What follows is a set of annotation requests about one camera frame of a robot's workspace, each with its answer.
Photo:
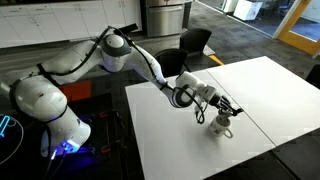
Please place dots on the yellow door frame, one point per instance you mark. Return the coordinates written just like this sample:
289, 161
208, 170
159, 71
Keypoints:
296, 35

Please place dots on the stainless steel refrigerator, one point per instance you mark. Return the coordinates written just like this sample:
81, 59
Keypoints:
165, 18

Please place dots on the black round-back chair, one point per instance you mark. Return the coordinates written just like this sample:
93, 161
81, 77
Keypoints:
314, 76

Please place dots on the black robot stand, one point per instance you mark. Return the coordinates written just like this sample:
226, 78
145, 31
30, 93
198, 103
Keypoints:
96, 133

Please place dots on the white mug with cartoon print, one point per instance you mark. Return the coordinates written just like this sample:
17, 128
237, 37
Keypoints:
218, 128

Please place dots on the white kitchen cabinets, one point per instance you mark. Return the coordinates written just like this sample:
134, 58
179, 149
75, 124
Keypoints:
66, 20

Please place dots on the white box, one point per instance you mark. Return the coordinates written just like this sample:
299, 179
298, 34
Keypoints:
247, 9

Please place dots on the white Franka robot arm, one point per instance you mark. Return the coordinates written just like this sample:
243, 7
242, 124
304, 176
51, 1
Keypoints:
50, 100

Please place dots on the red clamp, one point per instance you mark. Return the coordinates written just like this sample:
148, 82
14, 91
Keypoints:
106, 149
103, 115

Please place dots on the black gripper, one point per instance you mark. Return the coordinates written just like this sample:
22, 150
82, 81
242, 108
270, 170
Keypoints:
221, 100

